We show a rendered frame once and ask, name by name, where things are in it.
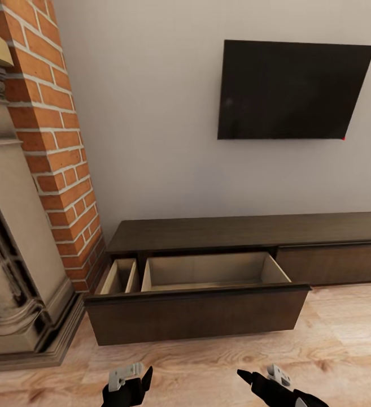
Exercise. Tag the cabinet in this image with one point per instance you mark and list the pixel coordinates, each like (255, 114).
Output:
(173, 279)

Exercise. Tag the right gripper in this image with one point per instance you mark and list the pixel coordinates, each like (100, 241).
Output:
(266, 389)

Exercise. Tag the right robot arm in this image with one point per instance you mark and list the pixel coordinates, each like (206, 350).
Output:
(273, 391)

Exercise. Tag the wood fireplace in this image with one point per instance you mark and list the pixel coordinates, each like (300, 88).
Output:
(39, 310)

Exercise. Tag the wall mounted tv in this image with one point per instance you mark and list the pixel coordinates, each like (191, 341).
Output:
(289, 90)

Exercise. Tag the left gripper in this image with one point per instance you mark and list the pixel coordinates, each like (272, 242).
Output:
(130, 394)

